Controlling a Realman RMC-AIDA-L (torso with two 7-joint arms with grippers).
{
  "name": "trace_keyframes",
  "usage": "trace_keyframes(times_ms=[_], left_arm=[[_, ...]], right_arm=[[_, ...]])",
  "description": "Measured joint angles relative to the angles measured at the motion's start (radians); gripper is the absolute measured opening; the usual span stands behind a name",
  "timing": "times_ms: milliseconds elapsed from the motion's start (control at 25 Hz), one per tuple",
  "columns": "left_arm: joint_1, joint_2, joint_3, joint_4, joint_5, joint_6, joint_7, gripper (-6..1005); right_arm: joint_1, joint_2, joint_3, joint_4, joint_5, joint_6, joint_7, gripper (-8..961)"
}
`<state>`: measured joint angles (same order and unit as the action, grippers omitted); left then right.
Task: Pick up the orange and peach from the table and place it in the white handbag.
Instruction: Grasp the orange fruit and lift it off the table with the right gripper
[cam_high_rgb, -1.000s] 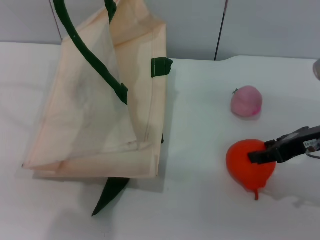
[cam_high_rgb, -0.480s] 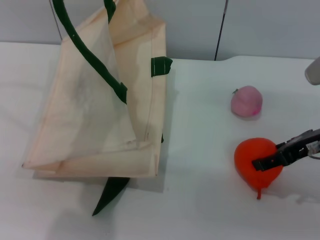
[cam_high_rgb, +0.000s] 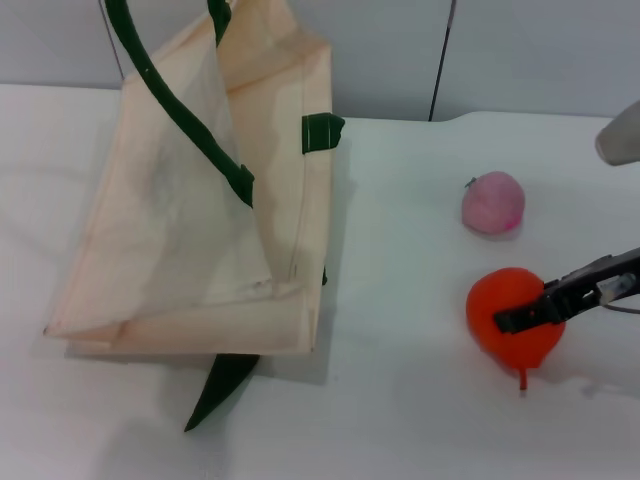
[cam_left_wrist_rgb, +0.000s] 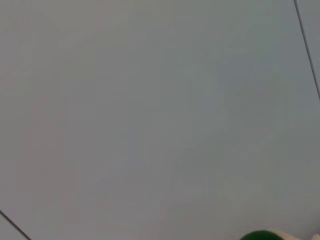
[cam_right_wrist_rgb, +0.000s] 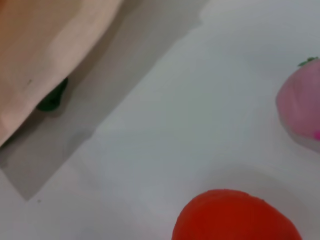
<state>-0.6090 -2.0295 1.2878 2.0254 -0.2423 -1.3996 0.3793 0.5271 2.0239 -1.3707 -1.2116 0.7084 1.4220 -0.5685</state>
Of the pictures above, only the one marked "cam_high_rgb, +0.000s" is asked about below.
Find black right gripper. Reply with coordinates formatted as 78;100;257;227
493;247;640;334

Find orange toy fruit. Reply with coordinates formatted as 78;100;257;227
465;267;567;394

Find pink toy peach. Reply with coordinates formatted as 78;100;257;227
460;170;526;235

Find cream canvas handbag green handles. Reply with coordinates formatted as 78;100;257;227
43;0;346;434

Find dark vertical wall cable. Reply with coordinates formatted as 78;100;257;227
427;0;459;122

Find thin reddish wall cable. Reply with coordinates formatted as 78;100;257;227
99;0;125;80

